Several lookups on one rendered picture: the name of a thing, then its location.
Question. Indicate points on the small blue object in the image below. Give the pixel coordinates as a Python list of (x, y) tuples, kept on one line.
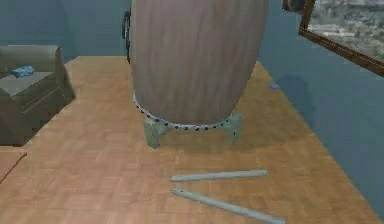
[(22, 71)]

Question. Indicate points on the brown wooden oval chair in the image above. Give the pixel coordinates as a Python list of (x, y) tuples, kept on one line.
[(196, 60)]

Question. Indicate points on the black curved object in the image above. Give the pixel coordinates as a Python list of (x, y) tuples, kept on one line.
[(126, 31)]

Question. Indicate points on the small blue block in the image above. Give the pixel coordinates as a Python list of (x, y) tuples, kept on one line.
[(274, 86)]

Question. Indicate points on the grey stick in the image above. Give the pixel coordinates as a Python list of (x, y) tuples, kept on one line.
[(226, 205), (216, 175)]

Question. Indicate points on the wooden framed wall picture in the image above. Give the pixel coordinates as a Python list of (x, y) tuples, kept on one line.
[(350, 26)]

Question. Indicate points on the olive green sofa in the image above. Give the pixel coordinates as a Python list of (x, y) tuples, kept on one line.
[(30, 100)]

